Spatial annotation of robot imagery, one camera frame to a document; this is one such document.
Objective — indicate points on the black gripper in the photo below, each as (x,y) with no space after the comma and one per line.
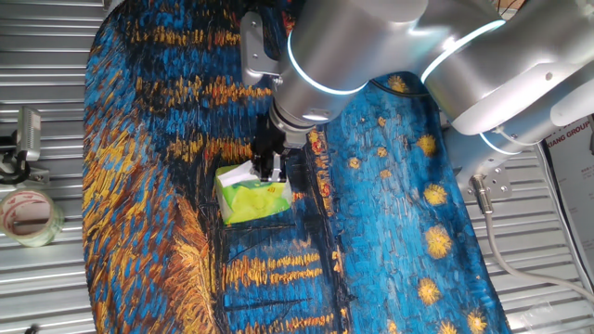
(267,139)

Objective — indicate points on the white paper napkin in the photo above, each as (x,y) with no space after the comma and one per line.
(236,175)

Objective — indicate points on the green tissue pack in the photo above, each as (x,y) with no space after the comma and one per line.
(255,204)

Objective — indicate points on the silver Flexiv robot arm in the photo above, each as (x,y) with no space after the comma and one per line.
(348,42)

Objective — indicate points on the starry night painted tablecloth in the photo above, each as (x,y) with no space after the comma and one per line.
(153,209)

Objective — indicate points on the white printed cardboard box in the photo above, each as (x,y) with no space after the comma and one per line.
(571,176)

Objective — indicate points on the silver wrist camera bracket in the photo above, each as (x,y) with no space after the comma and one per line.
(253,51)

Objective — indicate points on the metal camera stand bracket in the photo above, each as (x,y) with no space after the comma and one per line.
(37,175)

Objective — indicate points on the white camera on stand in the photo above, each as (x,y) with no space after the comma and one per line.
(29,134)

